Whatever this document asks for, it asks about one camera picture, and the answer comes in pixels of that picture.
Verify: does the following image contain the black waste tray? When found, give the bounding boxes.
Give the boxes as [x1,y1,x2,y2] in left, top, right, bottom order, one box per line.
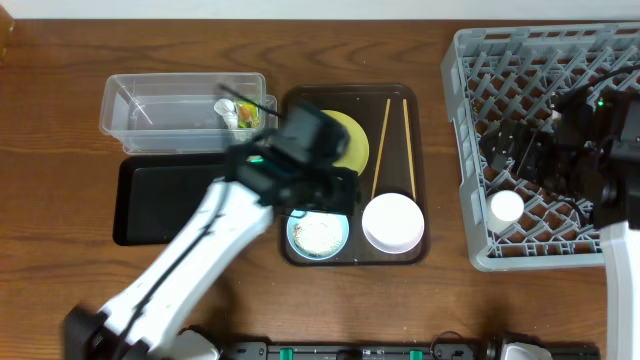
[112,153,225,246]

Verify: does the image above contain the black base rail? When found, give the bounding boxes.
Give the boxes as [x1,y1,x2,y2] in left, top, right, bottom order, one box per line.
[219,341,601,360]

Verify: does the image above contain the grey dishwasher rack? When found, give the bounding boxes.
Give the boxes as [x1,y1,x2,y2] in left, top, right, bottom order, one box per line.
[441,22,639,272]

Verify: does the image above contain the light blue bowl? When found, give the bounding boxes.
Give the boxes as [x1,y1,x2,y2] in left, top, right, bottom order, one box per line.
[285,210,350,261]

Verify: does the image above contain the white tissue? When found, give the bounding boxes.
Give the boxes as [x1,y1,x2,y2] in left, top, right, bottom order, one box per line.
[214,98,239,130]

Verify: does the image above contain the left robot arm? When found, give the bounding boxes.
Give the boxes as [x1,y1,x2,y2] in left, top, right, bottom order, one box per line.
[62,101,360,359]

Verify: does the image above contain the clear plastic waste bin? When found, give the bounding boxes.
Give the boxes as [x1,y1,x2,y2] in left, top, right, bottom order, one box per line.
[100,72,278,155]

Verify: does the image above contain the yellow plate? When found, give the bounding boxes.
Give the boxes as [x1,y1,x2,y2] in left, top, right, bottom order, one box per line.
[324,110,370,175]

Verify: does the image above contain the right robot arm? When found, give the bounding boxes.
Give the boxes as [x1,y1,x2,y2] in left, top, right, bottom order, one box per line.
[479,90,639,359]

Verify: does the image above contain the rice and food scraps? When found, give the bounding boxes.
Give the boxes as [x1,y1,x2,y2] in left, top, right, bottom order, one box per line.
[293,213,343,258]

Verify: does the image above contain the green snack wrapper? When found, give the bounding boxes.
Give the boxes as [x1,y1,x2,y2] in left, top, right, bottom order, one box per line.
[234,100,261,128]

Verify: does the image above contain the dark brown serving tray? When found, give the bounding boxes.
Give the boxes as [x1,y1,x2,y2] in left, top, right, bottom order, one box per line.
[279,84,430,267]

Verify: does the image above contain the white plastic cup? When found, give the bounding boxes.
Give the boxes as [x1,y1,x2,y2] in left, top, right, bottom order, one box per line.
[487,190,524,233]

